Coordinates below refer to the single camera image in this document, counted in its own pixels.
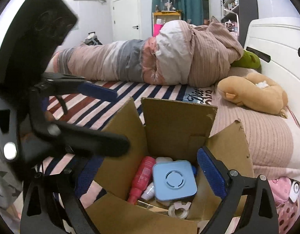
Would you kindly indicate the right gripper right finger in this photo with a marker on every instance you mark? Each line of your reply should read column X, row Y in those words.
column 259, row 214

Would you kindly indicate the white bed headboard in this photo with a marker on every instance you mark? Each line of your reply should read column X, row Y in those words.
column 277, row 42

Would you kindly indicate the shelf with items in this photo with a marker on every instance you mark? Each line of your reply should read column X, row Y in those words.
column 240, row 12

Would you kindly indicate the light blue square box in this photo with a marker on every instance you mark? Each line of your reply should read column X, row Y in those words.
column 174, row 180

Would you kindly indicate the pink gift bag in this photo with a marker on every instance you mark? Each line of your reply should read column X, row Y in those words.
column 156, row 29

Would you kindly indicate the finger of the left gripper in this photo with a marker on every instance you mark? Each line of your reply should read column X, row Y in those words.
column 80, row 139
column 56, row 84

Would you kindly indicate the pink dotted pillow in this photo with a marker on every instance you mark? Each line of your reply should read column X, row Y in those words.
column 286, row 193

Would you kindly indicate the white oval case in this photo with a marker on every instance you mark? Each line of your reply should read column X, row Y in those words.
column 163, row 159

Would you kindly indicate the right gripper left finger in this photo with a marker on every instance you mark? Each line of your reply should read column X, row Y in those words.
column 51, row 199

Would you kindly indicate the brown cardboard box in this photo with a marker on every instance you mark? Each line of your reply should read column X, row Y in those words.
column 167, row 129

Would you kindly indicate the white door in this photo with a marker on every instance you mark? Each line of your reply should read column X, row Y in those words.
column 125, row 20

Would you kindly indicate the yellow side table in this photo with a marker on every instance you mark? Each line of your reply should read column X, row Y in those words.
column 164, row 17

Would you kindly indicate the clear tape roll with dispenser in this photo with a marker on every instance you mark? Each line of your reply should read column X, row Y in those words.
column 179, row 209

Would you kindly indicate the small white capped bottle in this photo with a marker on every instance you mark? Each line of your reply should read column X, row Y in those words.
column 149, row 192

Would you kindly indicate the rolled pink grey duvet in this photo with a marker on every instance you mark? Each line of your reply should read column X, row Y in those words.
column 181, row 53

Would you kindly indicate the pink spray bottle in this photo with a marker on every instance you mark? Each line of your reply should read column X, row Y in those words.
column 141, row 179

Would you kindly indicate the glass display case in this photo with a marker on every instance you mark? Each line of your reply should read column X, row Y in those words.
column 168, row 5

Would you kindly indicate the striped fleece blanket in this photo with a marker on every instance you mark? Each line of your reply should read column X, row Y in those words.
column 94, row 114

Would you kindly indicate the gold rectangular case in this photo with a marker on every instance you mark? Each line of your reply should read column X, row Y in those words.
column 152, row 208

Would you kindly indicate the tan plush toy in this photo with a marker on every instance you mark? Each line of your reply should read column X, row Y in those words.
column 255, row 91

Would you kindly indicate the grey star pattern cloth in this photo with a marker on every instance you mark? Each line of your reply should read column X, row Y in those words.
column 10, row 189

